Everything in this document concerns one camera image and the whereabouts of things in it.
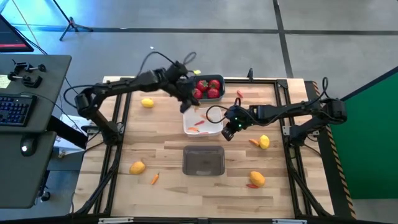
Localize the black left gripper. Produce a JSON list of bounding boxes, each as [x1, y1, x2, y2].
[[169, 77, 201, 113]]

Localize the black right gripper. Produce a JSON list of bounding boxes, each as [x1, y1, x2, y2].
[[221, 105, 251, 141]]

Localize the orange-yellow lemon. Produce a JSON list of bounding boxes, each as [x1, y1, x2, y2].
[[129, 161, 147, 175], [249, 170, 266, 188]]

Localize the white plastic basket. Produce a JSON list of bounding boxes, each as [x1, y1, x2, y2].
[[182, 106, 224, 138]]

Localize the blue-grey plastic basket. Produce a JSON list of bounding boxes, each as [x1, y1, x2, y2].
[[187, 73, 226, 103]]

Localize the grey translucent plastic basket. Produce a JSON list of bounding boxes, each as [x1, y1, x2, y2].
[[182, 145, 226, 177]]

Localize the black yellow hazard strip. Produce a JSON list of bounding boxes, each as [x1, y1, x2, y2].
[[312, 80, 358, 220]]

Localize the white paper sheets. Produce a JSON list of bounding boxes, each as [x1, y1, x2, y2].
[[54, 114, 91, 156]]

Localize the dark grey desk top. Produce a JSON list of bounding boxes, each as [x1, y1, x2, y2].
[[0, 54, 73, 134], [0, 130, 57, 210]]

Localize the green floor panel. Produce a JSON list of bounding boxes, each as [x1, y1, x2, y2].
[[329, 65, 398, 200]]

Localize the black tripod stand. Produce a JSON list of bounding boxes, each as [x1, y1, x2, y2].
[[51, 0, 94, 42]]

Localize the black metal clamp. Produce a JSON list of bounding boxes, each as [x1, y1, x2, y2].
[[6, 72, 44, 89], [11, 59, 47, 74]]

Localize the black computer mouse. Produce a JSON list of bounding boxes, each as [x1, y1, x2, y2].
[[19, 136, 37, 157]]

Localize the black keyboard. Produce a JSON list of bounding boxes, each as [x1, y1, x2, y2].
[[0, 94, 38, 128]]

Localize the pale yellow paper note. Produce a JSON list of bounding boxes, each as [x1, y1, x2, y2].
[[0, 74, 12, 90]]

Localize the black computer monitor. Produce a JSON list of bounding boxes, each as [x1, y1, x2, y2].
[[0, 14, 35, 53]]

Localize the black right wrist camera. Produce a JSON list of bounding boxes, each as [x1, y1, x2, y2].
[[229, 113, 247, 131]]

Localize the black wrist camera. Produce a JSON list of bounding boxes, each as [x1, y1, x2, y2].
[[165, 61, 189, 82], [229, 113, 247, 131]]

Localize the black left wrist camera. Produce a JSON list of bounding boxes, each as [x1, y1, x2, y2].
[[165, 61, 189, 82]]

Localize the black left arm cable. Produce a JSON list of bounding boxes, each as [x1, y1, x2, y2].
[[136, 50, 197, 77]]

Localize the black aluminium table frame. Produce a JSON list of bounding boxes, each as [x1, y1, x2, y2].
[[73, 76, 335, 224]]

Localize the silver metal bracket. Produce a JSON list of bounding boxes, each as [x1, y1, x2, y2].
[[98, 217, 134, 224], [272, 218, 308, 224]]

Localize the yellow floor cable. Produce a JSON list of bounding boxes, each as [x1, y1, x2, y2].
[[11, 0, 41, 47]]

